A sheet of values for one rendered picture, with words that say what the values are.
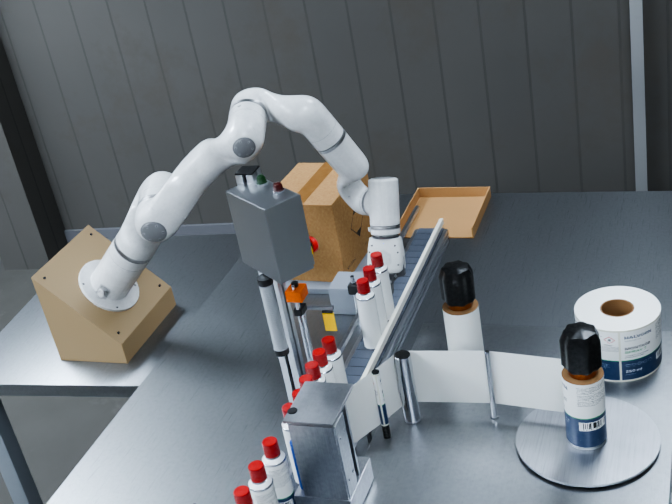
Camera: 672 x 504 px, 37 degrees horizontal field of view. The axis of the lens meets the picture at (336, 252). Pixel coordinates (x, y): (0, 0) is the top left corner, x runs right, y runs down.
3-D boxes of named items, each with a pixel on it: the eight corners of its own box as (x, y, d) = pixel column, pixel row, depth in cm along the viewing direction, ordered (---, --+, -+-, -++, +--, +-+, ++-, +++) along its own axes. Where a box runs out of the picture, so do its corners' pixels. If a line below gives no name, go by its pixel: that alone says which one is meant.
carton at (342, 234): (346, 283, 307) (331, 205, 294) (276, 279, 316) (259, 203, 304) (378, 236, 331) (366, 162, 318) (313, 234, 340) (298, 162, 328)
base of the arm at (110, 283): (120, 322, 293) (146, 284, 283) (66, 285, 292) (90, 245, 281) (148, 287, 309) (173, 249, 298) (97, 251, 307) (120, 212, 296)
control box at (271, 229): (281, 285, 223) (264, 209, 214) (242, 262, 236) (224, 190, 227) (317, 266, 227) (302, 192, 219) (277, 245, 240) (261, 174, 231)
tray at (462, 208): (473, 238, 322) (472, 227, 320) (397, 238, 332) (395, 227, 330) (491, 196, 347) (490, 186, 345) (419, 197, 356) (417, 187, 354)
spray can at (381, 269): (393, 322, 277) (382, 258, 267) (375, 322, 279) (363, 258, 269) (398, 312, 281) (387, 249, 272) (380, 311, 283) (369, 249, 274)
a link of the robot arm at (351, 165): (293, 151, 270) (356, 221, 286) (331, 151, 257) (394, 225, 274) (311, 126, 273) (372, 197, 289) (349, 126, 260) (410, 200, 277)
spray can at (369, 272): (386, 337, 271) (375, 272, 261) (368, 337, 273) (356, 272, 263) (391, 327, 275) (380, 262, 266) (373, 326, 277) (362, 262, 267)
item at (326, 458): (355, 522, 210) (334, 426, 198) (298, 516, 215) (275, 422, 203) (374, 478, 222) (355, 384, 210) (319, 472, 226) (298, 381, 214)
